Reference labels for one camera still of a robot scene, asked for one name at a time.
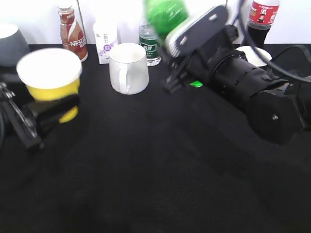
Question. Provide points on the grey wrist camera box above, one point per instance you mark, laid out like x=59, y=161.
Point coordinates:
x=195, y=31

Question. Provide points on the cola bottle red label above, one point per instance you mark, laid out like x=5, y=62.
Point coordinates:
x=261, y=17

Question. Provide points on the grey mug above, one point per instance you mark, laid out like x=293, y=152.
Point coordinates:
x=13, y=45

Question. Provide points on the black table cloth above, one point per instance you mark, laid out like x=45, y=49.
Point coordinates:
x=154, y=163

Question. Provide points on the green soda bottle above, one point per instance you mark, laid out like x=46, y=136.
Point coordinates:
x=165, y=15

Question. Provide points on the white purple milk carton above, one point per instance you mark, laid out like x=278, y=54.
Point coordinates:
x=106, y=37

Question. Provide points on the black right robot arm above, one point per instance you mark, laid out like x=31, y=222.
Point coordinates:
x=276, y=109

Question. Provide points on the white paper cup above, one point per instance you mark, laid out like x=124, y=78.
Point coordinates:
x=252, y=57

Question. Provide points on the green label water bottle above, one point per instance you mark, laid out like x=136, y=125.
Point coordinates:
x=148, y=40

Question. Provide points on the brown Nescafe bottle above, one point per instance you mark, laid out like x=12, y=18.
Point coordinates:
x=72, y=35

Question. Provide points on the white ceramic mug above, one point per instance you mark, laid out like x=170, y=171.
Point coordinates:
x=128, y=68

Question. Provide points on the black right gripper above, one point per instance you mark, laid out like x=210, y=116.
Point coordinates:
x=201, y=64

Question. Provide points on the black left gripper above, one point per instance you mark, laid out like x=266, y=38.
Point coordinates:
x=48, y=115

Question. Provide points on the yellow paper cup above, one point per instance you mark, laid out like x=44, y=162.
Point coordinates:
x=50, y=74

